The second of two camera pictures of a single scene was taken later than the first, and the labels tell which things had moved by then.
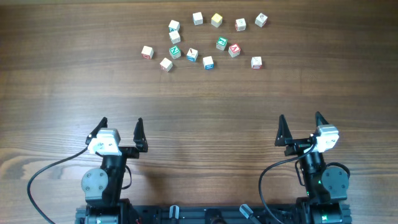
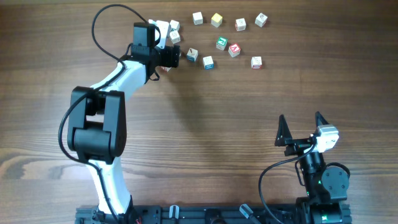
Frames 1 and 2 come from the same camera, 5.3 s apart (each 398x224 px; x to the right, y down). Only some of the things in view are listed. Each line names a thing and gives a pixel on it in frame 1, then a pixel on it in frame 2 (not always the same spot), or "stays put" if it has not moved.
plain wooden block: x=175 y=37 stays put
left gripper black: x=132 y=152 → x=171 y=58
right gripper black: x=284 y=138 stays put
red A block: x=234 y=50 stays put
